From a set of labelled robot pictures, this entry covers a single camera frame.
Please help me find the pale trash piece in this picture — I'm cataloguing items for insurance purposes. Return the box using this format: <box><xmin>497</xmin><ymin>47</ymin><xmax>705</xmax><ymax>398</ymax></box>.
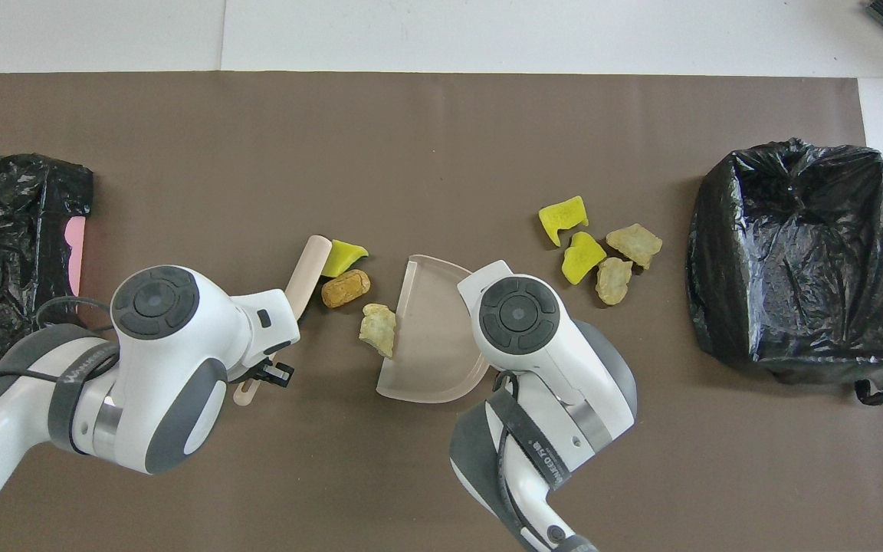
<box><xmin>358</xmin><ymin>303</ymin><xmax>397</xmax><ymax>360</ymax></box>
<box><xmin>595</xmin><ymin>257</ymin><xmax>634</xmax><ymax>307</ymax></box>
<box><xmin>606</xmin><ymin>223</ymin><xmax>664</xmax><ymax>270</ymax></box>

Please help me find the brown bread roll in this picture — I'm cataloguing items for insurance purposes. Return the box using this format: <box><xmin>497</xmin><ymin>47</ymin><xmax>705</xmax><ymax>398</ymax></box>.
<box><xmin>321</xmin><ymin>268</ymin><xmax>372</xmax><ymax>309</ymax></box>

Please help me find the beige hand brush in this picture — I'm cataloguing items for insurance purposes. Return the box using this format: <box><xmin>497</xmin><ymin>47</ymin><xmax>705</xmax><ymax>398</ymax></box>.
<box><xmin>233</xmin><ymin>235</ymin><xmax>333</xmax><ymax>406</ymax></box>

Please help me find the yellow sponge wedge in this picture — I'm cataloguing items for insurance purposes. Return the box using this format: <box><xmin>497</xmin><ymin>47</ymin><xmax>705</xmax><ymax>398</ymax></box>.
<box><xmin>320</xmin><ymin>239</ymin><xmax>370</xmax><ymax>278</ymax></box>

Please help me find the beige plastic dustpan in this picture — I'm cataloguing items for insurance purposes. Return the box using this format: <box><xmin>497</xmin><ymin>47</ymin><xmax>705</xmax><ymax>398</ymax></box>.
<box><xmin>376</xmin><ymin>255</ymin><xmax>493</xmax><ymax>404</ymax></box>

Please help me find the black-bagged open bin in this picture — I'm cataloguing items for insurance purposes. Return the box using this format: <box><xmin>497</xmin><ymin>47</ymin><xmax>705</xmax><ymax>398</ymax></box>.
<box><xmin>687</xmin><ymin>138</ymin><xmax>883</xmax><ymax>406</ymax></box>

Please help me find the notched yellow sponge piece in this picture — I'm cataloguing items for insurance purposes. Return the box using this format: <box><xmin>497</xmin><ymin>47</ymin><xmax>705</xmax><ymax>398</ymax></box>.
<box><xmin>538</xmin><ymin>195</ymin><xmax>589</xmax><ymax>248</ymax></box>

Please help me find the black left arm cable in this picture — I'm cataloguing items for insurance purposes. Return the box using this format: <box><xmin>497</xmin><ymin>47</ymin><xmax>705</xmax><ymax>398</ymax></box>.
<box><xmin>0</xmin><ymin>295</ymin><xmax>117</xmax><ymax>407</ymax></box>

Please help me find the brown table mat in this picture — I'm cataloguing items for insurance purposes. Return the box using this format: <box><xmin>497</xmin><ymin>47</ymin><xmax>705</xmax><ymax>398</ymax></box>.
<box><xmin>0</xmin><ymin>72</ymin><xmax>883</xmax><ymax>552</ymax></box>

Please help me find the yellow sponge chunk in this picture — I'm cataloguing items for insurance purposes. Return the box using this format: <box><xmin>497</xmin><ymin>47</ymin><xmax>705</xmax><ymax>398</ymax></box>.
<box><xmin>561</xmin><ymin>231</ymin><xmax>608</xmax><ymax>286</ymax></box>

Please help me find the black-bagged pink bin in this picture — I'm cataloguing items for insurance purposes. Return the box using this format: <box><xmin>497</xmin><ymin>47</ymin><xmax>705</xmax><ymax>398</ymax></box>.
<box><xmin>0</xmin><ymin>153</ymin><xmax>94</xmax><ymax>388</ymax></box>

